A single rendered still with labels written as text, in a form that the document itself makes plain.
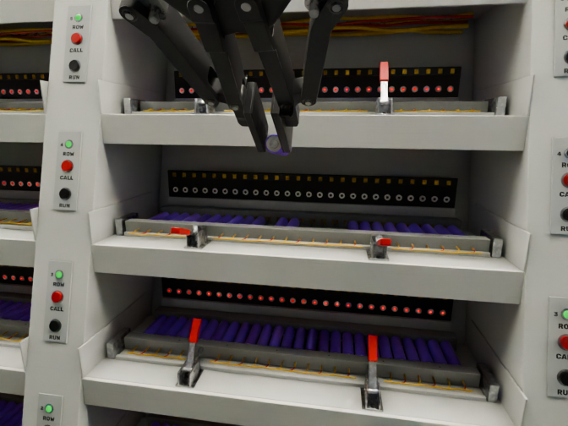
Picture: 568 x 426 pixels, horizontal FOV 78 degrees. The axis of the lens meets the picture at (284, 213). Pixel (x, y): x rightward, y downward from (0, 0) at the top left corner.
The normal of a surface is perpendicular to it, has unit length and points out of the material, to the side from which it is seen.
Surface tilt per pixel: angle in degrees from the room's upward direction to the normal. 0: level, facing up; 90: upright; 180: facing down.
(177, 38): 88
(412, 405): 15
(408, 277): 105
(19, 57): 90
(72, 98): 90
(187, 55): 88
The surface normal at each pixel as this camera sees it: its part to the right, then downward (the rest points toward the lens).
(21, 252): -0.15, 0.22
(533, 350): -0.14, -0.04
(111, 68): 0.99, 0.04
